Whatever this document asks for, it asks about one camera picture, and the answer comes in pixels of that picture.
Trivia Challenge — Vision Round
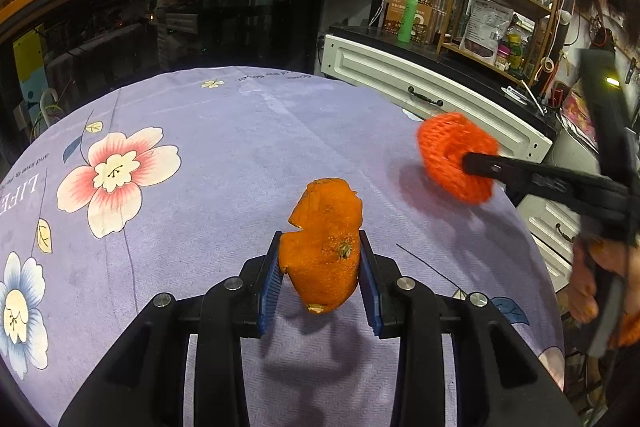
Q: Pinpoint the orange foam fruit net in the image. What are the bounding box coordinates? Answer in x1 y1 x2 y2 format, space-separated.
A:
416 113 499 205

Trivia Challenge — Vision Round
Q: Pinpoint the person's right hand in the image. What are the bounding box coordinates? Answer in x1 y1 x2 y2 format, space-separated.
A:
567 239 639 349

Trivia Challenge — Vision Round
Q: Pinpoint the white drawer cabinet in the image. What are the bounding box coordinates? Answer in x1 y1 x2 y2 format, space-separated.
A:
518 195 579 293

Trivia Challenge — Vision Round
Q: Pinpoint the purple floral tablecloth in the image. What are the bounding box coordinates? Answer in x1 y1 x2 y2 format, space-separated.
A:
1 67 564 426

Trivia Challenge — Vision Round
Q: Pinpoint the wooden shelf rack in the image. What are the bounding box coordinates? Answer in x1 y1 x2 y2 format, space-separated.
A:
436 0 560 87

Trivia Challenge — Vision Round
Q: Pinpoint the white long desk drawer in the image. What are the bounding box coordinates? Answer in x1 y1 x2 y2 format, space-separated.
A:
321 29 555 162

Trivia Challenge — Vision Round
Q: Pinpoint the green bottle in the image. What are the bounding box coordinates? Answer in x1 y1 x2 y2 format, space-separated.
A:
397 0 419 43

